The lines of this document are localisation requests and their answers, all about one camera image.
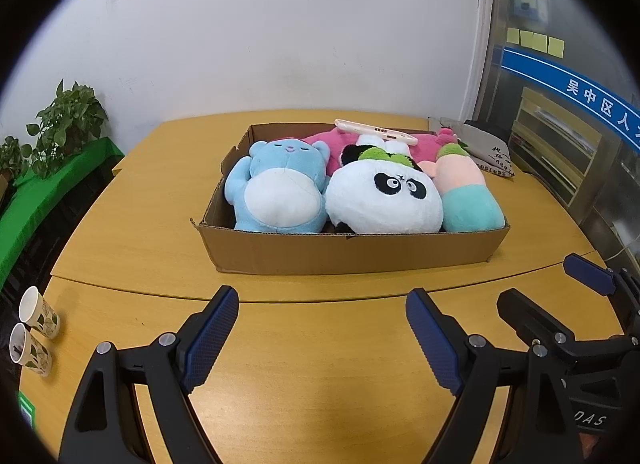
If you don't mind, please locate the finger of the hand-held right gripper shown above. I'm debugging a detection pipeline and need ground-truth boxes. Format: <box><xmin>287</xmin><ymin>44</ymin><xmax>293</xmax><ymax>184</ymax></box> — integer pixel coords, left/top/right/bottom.
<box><xmin>563</xmin><ymin>253</ymin><xmax>640</xmax><ymax>322</ymax></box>
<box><xmin>496</xmin><ymin>288</ymin><xmax>579</xmax><ymax>345</ymax></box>

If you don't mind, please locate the large green potted plant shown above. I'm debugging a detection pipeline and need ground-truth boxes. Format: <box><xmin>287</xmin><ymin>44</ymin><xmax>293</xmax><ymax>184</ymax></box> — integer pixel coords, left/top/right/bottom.
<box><xmin>27</xmin><ymin>80</ymin><xmax>109</xmax><ymax>179</ymax></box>

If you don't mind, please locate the green table cloth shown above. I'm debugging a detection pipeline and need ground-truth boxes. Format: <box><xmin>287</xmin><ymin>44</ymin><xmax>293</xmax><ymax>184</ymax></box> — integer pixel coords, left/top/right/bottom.
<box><xmin>0</xmin><ymin>138</ymin><xmax>124</xmax><ymax>289</ymax></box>

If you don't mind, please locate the green labelled packet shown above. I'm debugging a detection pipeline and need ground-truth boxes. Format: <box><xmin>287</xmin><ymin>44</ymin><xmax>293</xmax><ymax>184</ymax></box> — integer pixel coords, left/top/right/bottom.
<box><xmin>17</xmin><ymin>391</ymin><xmax>35</xmax><ymax>427</ymax></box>

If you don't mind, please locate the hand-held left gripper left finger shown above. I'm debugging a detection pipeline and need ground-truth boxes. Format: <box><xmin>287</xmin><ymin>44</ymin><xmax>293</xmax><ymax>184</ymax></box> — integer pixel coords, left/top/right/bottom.
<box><xmin>59</xmin><ymin>285</ymin><xmax>240</xmax><ymax>464</ymax></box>

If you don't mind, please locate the grey cloth bag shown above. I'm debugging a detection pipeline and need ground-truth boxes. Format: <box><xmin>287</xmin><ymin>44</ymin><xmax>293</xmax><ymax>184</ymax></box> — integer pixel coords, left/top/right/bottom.
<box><xmin>429</xmin><ymin>116</ymin><xmax>516</xmax><ymax>179</ymax></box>

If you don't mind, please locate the glass door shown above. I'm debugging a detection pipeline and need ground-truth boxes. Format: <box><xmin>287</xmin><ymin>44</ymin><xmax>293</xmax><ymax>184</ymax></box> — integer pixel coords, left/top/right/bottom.
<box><xmin>492</xmin><ymin>0</ymin><xmax>640</xmax><ymax>265</ymax></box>

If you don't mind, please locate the white panda plush toy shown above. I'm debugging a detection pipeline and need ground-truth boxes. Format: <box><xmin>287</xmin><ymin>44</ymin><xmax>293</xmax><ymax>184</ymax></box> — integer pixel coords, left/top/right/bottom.
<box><xmin>325</xmin><ymin>145</ymin><xmax>445</xmax><ymax>235</ymax></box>

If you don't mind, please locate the blue plush bear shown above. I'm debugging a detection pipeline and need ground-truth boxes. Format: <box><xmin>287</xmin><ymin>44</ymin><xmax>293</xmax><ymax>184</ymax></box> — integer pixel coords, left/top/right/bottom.
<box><xmin>223</xmin><ymin>140</ymin><xmax>332</xmax><ymax>235</ymax></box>

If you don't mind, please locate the yellow wooden shelf rack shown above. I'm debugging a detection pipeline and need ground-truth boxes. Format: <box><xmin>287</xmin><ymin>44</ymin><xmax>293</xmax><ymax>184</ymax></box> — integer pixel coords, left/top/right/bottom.
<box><xmin>512</xmin><ymin>88</ymin><xmax>618</xmax><ymax>207</ymax></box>

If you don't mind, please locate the pink and teal plush toy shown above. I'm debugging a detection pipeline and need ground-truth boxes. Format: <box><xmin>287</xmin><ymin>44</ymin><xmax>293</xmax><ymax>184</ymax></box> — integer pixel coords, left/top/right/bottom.
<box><xmin>417</xmin><ymin>143</ymin><xmax>506</xmax><ymax>233</ymax></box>

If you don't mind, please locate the small green potted plant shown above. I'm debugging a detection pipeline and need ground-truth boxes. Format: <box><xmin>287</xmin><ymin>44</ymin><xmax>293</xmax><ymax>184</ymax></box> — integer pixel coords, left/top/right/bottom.
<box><xmin>0</xmin><ymin>136</ymin><xmax>31</xmax><ymax>179</ymax></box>

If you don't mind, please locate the leaf print paper cup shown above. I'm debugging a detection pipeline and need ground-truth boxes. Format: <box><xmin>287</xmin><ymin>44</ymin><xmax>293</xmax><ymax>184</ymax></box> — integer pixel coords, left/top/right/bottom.
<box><xmin>9</xmin><ymin>323</ymin><xmax>53</xmax><ymax>377</ymax></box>
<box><xmin>18</xmin><ymin>286</ymin><xmax>61</xmax><ymax>339</ymax></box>

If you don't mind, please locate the brown cardboard box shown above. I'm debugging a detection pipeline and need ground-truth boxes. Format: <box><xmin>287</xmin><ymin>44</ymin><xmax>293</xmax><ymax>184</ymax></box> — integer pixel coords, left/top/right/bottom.
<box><xmin>190</xmin><ymin>123</ymin><xmax>511</xmax><ymax>275</ymax></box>

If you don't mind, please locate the blue door banner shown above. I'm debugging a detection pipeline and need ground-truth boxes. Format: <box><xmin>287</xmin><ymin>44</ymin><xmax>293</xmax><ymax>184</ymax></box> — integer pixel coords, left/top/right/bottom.
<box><xmin>501</xmin><ymin>46</ymin><xmax>640</xmax><ymax>149</ymax></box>

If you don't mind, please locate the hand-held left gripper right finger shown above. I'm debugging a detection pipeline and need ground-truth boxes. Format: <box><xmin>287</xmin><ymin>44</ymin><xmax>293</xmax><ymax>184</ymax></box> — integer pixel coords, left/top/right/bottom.
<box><xmin>406</xmin><ymin>288</ymin><xmax>583</xmax><ymax>464</ymax></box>

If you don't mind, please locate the white pink flat toy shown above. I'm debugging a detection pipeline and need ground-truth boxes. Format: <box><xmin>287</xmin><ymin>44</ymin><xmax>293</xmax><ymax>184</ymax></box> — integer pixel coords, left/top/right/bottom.
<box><xmin>334</xmin><ymin>119</ymin><xmax>418</xmax><ymax>145</ymax></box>

